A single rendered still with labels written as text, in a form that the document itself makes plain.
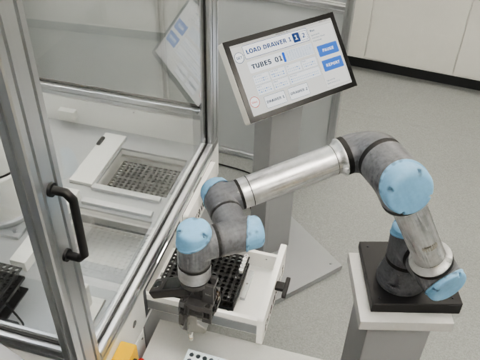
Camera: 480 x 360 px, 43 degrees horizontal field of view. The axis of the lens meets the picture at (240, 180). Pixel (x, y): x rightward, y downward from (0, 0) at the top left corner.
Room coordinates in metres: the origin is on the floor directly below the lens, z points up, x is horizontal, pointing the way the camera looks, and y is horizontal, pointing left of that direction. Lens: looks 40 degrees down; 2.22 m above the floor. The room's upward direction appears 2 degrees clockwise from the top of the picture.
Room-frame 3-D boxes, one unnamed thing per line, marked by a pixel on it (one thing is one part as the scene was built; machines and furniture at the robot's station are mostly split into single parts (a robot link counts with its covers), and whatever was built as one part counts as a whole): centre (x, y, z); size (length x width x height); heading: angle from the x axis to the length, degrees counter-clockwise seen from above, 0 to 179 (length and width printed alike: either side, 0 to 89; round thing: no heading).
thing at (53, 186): (0.77, 0.30, 1.45); 0.05 x 0.03 x 0.19; 75
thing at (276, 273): (1.11, -0.10, 0.87); 0.29 x 0.02 x 0.11; 165
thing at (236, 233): (0.96, 0.01, 1.27); 0.11 x 0.11 x 0.08; 20
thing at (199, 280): (0.91, 0.10, 1.19); 0.08 x 0.08 x 0.05
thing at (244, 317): (1.17, 0.10, 0.86); 0.40 x 0.26 x 0.06; 75
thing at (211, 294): (0.91, 0.09, 1.11); 0.09 x 0.08 x 0.12; 74
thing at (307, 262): (2.07, -0.18, 0.51); 0.50 x 0.45 x 1.02; 34
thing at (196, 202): (1.50, 0.13, 0.87); 0.29 x 0.02 x 0.11; 165
